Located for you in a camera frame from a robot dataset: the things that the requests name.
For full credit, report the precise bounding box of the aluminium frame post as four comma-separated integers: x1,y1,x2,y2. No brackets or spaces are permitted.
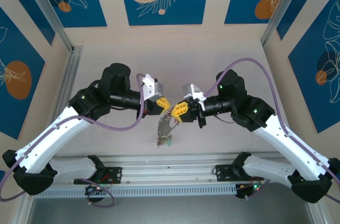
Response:
19,0,83,53
261,0,304,47

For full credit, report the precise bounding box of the circuit board with green led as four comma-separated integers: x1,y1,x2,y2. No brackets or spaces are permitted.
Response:
84,183,108,204
234,180,267,200

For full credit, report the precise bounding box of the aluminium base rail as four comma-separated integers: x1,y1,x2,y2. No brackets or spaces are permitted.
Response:
49,154,294,185

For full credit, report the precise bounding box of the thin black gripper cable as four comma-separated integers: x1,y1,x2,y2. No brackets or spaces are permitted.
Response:
211,115,236,125

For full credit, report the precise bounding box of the grey slotted cable duct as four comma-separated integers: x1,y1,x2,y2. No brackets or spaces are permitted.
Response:
33,183,237,199

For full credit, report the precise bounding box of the multicolour keychain charm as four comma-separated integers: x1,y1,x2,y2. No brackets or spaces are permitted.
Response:
155,133,174,149

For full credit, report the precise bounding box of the aluminium side rail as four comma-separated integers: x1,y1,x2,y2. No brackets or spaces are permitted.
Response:
54,45,84,113

